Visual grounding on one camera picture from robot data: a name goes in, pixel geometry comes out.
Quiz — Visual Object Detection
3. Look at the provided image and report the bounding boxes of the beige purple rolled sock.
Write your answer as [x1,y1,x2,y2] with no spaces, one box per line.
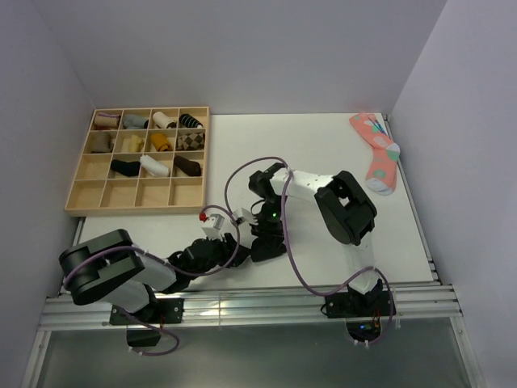
[94,112,120,129]

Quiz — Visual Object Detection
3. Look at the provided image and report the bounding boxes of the pink patterned sock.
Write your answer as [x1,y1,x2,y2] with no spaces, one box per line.
[349,112,401,196]

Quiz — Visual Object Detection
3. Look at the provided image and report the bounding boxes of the taupe rolled sock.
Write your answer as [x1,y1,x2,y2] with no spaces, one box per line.
[90,133,113,154]

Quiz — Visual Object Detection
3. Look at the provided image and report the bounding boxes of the grey rolled sock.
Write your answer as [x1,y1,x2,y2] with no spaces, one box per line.
[122,114,149,129]

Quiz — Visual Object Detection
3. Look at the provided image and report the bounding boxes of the mustard yellow rolled sock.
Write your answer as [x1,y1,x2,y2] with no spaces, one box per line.
[150,133,173,152]

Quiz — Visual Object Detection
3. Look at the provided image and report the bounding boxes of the wooden compartment tray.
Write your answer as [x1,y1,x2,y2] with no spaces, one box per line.
[65,107,211,217]

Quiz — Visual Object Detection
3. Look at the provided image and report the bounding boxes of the white rolled sock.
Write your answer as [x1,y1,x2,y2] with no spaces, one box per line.
[140,154,170,177]

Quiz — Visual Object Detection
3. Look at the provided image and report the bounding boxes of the brown checkered rolled sock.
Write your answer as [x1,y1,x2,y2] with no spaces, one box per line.
[176,132,205,151]

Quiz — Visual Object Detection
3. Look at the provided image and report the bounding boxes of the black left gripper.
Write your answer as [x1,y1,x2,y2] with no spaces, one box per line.
[189,230,251,280]

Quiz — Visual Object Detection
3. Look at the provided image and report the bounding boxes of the pale yellow rolled sock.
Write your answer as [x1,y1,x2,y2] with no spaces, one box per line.
[127,135,145,153]

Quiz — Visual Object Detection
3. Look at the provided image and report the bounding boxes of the cream rolled sock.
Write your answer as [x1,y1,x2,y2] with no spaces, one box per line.
[153,111,177,129]

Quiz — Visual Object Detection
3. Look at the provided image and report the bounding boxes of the black rolled sock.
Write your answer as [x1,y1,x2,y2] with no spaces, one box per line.
[110,159,141,177]

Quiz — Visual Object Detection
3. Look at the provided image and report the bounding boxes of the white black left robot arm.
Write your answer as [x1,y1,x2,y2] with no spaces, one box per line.
[59,229,251,323]

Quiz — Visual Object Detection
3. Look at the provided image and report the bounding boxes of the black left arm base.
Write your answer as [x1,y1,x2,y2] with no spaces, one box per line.
[109,298,184,351]

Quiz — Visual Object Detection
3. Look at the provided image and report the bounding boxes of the aluminium frame rail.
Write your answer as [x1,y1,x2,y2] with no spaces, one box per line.
[38,217,464,331]

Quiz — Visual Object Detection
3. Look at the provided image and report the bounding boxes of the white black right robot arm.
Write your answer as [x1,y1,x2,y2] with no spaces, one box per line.
[249,162,383,315]

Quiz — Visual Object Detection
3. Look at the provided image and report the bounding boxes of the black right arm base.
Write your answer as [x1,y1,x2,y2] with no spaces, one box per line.
[320,290,396,344]

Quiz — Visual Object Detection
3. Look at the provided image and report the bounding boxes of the black white striped sock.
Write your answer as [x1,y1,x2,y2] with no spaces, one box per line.
[179,113,203,129]

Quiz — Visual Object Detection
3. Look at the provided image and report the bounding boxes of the dark brown rolled sock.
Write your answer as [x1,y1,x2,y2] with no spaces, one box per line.
[174,155,202,177]

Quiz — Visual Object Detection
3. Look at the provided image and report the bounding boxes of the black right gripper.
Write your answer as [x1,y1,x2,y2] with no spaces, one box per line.
[250,195,288,254]

